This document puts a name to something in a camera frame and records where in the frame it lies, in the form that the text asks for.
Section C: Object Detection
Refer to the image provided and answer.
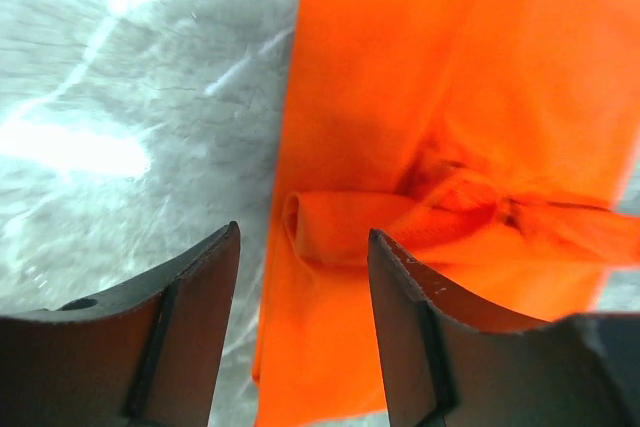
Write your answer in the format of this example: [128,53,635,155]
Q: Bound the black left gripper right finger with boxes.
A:
[368,230,639,427]

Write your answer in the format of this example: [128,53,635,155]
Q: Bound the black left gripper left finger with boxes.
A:
[1,223,240,426]

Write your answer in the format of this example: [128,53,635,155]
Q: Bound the orange t shirt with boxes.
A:
[253,0,639,426]

